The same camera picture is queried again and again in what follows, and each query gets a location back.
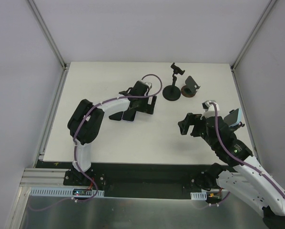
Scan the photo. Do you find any lavender case smartphone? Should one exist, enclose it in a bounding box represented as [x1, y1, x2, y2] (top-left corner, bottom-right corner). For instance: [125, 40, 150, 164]
[122, 109, 137, 122]

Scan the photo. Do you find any black round-base phone stand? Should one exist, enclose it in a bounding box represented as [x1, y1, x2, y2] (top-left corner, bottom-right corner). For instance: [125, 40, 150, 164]
[163, 62, 185, 102]

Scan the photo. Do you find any brown-base black phone stand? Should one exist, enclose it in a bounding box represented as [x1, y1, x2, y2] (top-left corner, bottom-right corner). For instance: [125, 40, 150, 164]
[181, 76, 200, 98]

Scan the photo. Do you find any light blue case smartphone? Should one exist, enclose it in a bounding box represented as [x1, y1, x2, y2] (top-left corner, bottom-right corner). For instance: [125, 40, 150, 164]
[224, 108, 242, 127]

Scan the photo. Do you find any black smartphone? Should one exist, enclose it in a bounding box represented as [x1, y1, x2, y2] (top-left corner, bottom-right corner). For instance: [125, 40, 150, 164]
[109, 112, 123, 121]

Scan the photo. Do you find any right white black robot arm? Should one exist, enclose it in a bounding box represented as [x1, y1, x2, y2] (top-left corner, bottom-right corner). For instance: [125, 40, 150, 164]
[178, 109, 285, 229]

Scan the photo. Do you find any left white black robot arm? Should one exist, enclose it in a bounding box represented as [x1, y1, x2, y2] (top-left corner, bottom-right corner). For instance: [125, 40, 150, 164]
[67, 80, 158, 186]

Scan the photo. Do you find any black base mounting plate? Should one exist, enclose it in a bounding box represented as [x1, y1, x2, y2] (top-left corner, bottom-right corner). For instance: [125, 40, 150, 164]
[63, 163, 211, 199]

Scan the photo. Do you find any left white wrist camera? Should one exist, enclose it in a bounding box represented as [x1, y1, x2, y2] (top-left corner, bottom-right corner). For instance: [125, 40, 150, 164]
[143, 82, 152, 90]

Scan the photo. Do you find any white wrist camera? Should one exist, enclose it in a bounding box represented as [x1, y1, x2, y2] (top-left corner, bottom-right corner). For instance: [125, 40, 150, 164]
[202, 100, 220, 119]
[143, 82, 152, 90]

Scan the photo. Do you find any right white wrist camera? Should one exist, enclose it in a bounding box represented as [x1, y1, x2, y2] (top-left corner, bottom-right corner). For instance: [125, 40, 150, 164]
[202, 100, 220, 119]

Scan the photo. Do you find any right aluminium frame post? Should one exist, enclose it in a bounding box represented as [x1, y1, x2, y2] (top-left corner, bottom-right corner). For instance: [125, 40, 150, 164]
[231, 0, 279, 72]

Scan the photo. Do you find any aluminium frame post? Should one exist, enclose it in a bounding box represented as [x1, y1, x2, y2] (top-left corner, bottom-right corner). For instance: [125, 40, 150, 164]
[26, 0, 68, 70]
[231, 0, 279, 72]

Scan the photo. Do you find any right white cable duct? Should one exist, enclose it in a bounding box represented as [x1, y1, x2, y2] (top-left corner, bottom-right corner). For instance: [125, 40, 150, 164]
[190, 191, 207, 201]

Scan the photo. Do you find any white cable duct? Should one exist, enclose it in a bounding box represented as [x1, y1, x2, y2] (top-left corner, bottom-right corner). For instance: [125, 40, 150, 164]
[30, 187, 104, 198]
[190, 191, 207, 201]

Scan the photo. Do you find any left aluminium frame post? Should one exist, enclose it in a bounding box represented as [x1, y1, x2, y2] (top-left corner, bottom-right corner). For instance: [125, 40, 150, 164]
[26, 0, 68, 70]

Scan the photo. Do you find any front aluminium frame rail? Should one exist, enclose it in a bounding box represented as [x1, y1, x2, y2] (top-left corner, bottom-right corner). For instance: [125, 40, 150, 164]
[20, 167, 276, 193]

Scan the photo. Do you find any left white cable duct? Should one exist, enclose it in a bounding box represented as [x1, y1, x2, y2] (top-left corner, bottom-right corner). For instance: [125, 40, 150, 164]
[30, 187, 104, 198]

